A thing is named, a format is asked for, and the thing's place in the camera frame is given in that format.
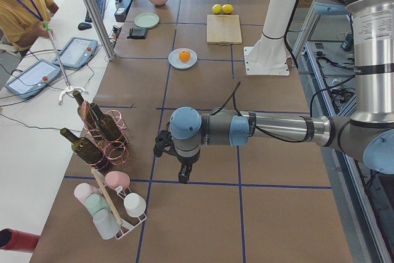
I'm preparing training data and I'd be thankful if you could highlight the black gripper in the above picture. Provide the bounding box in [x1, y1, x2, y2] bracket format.
[153, 123, 193, 184]

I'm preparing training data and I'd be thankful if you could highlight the orange mandarin fruit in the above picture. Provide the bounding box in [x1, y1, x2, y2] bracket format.
[179, 49, 191, 63]

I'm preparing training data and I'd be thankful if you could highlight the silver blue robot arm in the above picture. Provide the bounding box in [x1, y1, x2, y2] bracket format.
[153, 0, 393, 184]

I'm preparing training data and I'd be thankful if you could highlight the light blue plate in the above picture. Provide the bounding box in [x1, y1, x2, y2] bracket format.
[168, 48, 197, 70]

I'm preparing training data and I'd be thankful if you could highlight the light green plate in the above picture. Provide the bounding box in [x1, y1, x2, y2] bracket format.
[134, 12, 160, 29]

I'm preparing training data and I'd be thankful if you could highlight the grey white cup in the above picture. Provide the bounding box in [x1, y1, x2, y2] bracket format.
[92, 209, 121, 240]

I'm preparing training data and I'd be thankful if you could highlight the mint green cup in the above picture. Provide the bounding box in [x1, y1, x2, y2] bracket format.
[84, 193, 110, 216]

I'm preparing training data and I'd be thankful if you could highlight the pale pink cup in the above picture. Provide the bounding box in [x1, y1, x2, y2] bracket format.
[74, 183, 101, 205]

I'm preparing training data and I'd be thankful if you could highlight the dark green wine bottle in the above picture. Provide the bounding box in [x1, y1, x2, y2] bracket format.
[60, 127, 111, 172]

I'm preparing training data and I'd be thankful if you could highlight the metal reaching stick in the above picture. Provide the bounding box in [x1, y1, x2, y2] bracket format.
[42, 22, 89, 105]

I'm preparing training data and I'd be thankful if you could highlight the dark grey folded cloth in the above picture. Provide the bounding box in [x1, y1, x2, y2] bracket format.
[127, 27, 148, 39]

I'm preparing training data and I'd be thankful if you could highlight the bamboo cutting board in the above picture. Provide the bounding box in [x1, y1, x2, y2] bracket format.
[207, 15, 243, 45]

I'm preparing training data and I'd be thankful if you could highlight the yellow lemon near board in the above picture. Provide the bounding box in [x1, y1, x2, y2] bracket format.
[212, 4, 222, 15]

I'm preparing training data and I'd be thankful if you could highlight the yellow lemon far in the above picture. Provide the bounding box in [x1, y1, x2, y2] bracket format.
[222, 4, 234, 14]

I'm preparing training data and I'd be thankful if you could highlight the blue teach pendant tablet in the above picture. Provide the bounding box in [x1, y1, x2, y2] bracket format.
[5, 59, 61, 99]

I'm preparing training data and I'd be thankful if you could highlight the black computer mouse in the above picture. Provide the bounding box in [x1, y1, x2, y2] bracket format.
[78, 22, 92, 31]

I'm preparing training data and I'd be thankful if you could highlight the red cylinder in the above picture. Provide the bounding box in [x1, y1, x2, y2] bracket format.
[1, 229, 40, 253]

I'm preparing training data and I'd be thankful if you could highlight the black keyboard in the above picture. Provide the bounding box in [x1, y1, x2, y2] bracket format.
[94, 0, 107, 19]

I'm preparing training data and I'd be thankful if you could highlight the person in yellow shirt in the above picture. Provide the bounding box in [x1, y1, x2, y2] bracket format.
[1, 0, 58, 54]

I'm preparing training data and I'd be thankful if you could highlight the white wire cup rack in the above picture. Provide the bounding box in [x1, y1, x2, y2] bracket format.
[91, 169, 147, 240]

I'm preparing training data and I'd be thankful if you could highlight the copper wire bottle rack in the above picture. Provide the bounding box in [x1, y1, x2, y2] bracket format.
[78, 100, 129, 168]

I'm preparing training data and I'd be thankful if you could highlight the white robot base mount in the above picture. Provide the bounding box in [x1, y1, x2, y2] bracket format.
[244, 0, 297, 76]

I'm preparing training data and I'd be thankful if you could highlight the aluminium frame post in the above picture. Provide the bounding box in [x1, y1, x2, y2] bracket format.
[83, 0, 116, 61]

